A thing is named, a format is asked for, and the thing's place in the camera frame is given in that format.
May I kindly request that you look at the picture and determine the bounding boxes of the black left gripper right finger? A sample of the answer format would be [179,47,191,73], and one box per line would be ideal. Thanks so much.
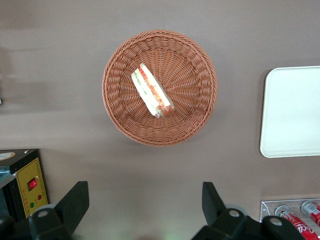
[191,181,306,240]

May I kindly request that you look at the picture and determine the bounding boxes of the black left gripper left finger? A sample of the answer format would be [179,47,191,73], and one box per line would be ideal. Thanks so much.
[0,180,90,240]

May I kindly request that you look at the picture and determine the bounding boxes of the plastic-wrapped sandwich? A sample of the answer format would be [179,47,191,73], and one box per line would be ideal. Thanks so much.
[131,62,176,119]

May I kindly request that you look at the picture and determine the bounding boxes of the round brown wicker basket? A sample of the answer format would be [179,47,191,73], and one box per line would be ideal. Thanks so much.
[101,29,219,147]

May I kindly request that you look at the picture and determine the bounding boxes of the white rectangular plastic tray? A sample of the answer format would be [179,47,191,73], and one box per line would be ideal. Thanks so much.
[259,65,320,159]

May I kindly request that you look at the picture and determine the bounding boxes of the clear acrylic can holder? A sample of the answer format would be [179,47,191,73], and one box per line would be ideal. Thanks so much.
[259,198,320,240]

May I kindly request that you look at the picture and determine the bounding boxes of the black box with yellow panel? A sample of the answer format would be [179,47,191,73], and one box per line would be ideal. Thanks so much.
[0,148,50,223]

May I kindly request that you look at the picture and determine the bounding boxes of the red cola can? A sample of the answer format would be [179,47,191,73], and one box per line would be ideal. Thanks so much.
[300,200,320,228]
[274,204,320,240]

